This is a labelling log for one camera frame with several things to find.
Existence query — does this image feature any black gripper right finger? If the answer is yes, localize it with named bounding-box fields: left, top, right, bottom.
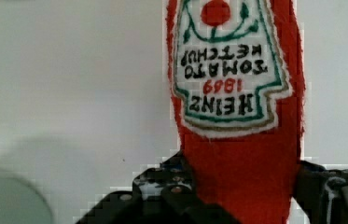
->
left=294, top=161, right=348, bottom=224

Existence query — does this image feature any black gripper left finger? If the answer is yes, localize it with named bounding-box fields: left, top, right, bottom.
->
left=76, top=151, right=241, bottom=224

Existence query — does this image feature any red plush ketchup bottle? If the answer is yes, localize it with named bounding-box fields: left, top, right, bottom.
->
left=166, top=0, right=305, bottom=224

